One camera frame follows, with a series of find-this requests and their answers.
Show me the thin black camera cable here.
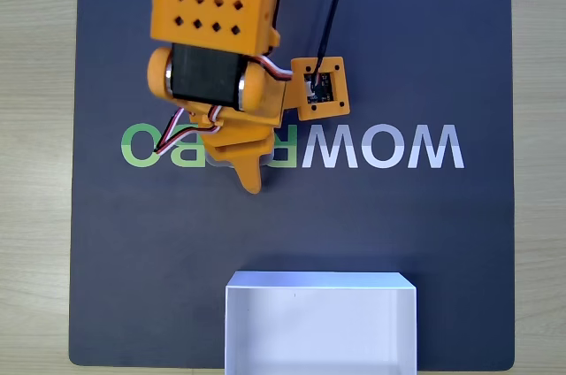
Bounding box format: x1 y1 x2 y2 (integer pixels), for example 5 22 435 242
314 0 354 80

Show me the dark blue WOWROBO mat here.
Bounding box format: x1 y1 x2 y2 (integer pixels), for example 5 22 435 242
68 0 516 369

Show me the grey square case gold logo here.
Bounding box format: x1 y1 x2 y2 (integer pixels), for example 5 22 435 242
207 151 275 171

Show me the white red black servo wire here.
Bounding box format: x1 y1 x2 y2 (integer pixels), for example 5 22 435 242
152 105 223 155
252 55 295 83

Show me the white cardboard box bin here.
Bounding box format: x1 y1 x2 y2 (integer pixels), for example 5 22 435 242
224 271 418 375

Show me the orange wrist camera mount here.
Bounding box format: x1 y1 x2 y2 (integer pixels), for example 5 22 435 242
282 56 353 122

